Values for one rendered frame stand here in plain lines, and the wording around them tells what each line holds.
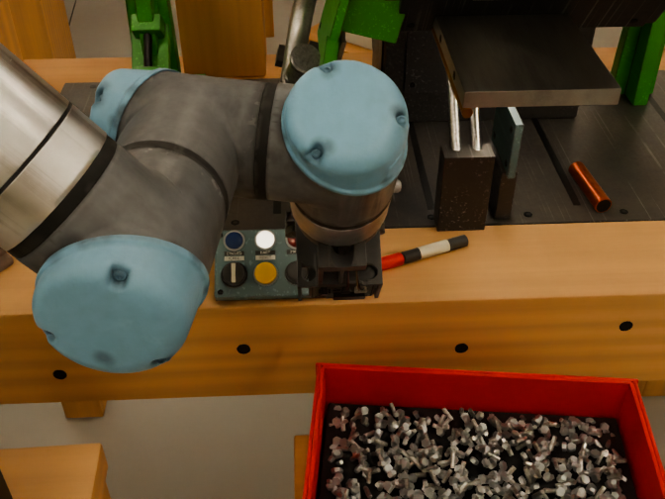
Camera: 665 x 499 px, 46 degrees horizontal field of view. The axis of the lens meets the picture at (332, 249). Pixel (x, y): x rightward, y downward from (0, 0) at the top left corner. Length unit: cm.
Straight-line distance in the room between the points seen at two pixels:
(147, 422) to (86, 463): 115
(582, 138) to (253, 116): 81
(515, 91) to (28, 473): 61
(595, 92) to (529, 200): 26
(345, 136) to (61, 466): 51
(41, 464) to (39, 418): 121
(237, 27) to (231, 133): 89
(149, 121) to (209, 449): 149
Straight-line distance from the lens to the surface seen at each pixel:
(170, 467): 189
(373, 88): 47
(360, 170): 45
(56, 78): 147
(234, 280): 87
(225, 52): 139
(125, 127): 49
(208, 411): 197
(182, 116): 47
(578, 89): 85
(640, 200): 112
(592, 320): 97
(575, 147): 121
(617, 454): 82
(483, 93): 82
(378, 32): 98
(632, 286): 97
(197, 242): 40
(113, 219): 38
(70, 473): 84
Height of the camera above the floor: 150
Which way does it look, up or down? 39 degrees down
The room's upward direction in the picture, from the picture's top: straight up
